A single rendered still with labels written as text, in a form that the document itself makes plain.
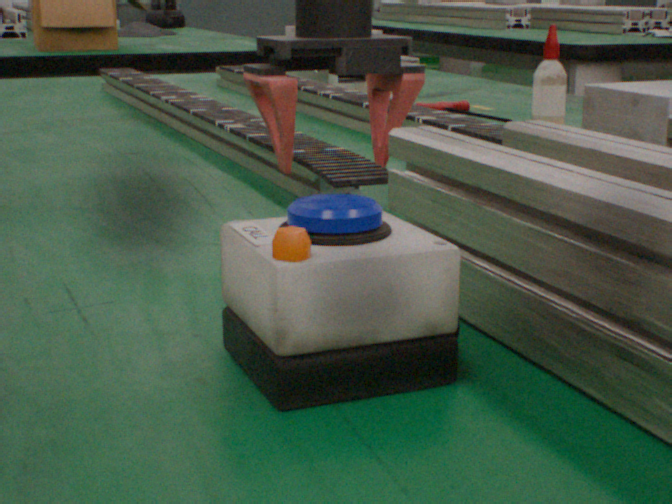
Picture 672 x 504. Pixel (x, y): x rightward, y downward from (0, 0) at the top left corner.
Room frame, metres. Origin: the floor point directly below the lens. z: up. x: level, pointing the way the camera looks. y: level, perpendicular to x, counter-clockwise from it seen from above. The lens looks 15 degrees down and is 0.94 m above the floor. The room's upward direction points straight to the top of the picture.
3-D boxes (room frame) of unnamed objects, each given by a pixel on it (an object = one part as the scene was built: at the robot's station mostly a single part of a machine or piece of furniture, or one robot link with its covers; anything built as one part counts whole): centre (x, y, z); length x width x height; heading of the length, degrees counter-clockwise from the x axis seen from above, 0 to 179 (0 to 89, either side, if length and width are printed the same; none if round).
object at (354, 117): (1.28, 0.00, 0.79); 0.96 x 0.04 x 0.03; 22
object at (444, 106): (1.25, -0.17, 0.79); 0.16 x 0.08 x 0.02; 26
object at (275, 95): (0.76, 0.02, 0.85); 0.07 x 0.07 x 0.09; 22
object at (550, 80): (1.19, -0.25, 0.84); 0.04 x 0.04 x 0.12
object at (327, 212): (0.42, 0.00, 0.84); 0.04 x 0.04 x 0.02
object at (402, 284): (0.42, -0.01, 0.81); 0.10 x 0.08 x 0.06; 112
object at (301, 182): (1.21, 0.18, 0.79); 0.96 x 0.04 x 0.03; 22
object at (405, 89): (0.78, -0.02, 0.85); 0.07 x 0.07 x 0.09; 22
